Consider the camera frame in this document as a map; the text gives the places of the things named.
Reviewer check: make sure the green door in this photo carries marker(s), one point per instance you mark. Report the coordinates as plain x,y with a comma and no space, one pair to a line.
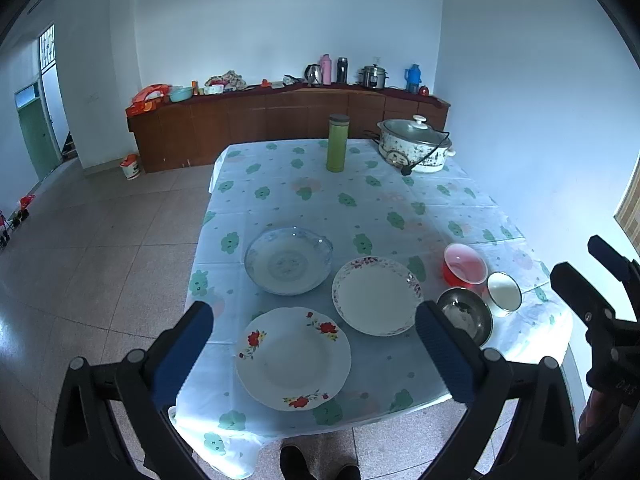
36,130

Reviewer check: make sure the white floral electric cooker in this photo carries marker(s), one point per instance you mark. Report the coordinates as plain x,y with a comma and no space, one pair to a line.
413,145

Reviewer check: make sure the steel rice cooker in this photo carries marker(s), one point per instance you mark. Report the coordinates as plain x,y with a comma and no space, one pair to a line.
373,77

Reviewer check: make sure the person's dark shoe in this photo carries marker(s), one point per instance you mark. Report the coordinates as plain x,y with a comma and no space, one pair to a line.
293,465

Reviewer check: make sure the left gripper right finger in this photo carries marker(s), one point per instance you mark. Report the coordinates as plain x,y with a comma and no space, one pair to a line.
540,442

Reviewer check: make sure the red apple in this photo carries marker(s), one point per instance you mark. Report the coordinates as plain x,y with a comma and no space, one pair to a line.
424,91

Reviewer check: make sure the black thermos flask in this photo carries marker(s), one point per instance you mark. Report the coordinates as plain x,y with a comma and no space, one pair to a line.
341,70

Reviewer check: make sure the red plastic bowl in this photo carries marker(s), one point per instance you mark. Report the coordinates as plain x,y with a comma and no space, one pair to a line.
463,266

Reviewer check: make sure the steel electric kettle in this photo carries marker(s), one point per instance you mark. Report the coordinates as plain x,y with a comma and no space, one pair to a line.
313,74

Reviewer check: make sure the clear glass dish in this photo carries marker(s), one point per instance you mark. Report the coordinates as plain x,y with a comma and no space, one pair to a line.
289,261

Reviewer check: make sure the white plastic bucket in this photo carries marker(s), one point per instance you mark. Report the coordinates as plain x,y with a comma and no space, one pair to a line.
130,166

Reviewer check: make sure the teal basin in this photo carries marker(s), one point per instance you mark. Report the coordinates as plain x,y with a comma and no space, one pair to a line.
180,93

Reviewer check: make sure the floral patterned tablecloth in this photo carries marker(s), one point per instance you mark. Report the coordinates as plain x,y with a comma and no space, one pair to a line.
368,209

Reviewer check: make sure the brown wooden sideboard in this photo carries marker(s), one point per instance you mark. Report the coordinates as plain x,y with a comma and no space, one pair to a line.
195,131

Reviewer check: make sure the pink thermos flask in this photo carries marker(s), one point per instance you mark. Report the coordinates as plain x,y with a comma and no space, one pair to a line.
326,69

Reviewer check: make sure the stainless steel bowl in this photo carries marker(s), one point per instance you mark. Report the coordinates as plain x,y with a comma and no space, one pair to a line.
466,311

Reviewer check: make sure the green thermos bottle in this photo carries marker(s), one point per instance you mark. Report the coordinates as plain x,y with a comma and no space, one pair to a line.
337,142

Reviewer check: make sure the white plate purple rim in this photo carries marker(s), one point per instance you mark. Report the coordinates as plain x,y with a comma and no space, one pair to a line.
376,296

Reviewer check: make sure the white plate red flowers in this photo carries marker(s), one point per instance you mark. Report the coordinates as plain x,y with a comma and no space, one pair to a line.
293,359

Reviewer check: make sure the white enamel bowl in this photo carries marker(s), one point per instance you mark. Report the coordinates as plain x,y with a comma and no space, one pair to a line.
503,295

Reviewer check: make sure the blue thermos jug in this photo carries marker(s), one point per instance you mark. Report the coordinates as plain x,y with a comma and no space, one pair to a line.
413,79

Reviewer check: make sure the orange plastic basket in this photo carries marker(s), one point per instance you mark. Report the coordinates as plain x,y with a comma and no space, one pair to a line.
148,99

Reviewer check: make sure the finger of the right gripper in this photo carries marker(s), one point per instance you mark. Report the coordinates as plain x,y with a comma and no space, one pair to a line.
618,265
584,300

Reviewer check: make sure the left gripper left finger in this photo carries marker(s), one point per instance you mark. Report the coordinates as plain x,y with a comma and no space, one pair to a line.
86,441

